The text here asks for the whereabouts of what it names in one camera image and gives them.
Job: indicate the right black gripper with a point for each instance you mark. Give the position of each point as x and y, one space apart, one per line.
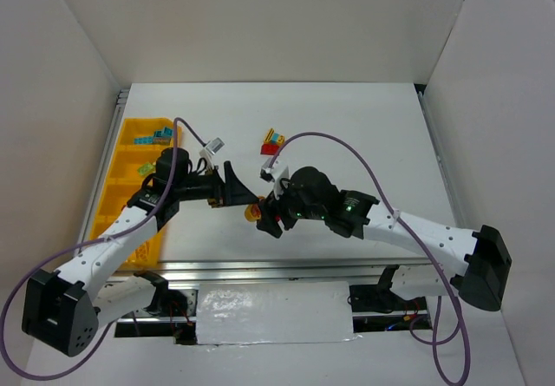
274 214

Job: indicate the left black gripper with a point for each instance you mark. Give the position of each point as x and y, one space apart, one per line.
221 188

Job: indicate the red round lego stack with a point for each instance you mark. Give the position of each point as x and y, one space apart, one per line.
252 212

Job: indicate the light green curved lego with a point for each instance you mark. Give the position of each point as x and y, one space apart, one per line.
146 169

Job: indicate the blue square lego brick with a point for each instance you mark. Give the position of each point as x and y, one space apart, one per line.
166 132

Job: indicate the blue round lego brick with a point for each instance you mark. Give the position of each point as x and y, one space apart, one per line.
161 140

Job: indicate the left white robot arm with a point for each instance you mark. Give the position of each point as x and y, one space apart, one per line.
65 308

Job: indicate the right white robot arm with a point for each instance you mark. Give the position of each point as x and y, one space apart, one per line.
477 263

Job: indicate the red yellow blue lego stack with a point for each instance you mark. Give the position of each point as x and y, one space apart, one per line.
272 142

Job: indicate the white taped cover panel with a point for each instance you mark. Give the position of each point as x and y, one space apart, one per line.
292 312

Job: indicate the yellow compartment bin tray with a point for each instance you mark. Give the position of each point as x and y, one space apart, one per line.
122 179

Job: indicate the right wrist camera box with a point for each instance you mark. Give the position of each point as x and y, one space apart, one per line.
274 170

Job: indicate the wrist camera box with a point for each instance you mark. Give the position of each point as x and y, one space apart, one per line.
209 150
274 170

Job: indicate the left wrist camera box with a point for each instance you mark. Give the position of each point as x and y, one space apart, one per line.
209 150

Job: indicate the aluminium rail frame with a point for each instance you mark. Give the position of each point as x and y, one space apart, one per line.
370 137

